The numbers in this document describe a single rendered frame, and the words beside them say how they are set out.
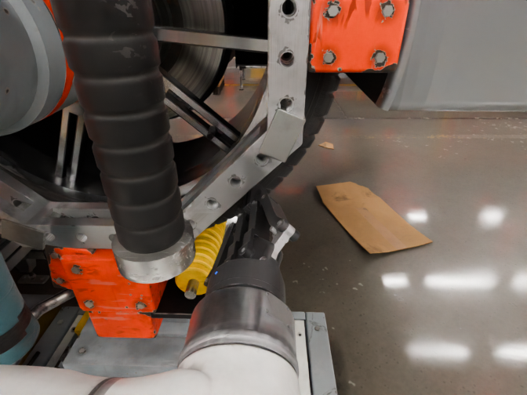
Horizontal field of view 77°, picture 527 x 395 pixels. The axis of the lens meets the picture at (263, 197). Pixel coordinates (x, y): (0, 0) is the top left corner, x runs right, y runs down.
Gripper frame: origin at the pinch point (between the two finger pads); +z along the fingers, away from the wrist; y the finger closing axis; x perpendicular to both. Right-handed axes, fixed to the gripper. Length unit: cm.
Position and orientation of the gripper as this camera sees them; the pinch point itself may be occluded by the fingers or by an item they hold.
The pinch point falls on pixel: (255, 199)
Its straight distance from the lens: 46.6
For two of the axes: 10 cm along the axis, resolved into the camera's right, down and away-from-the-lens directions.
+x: -7.1, -6.2, -3.4
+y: 7.1, -6.0, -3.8
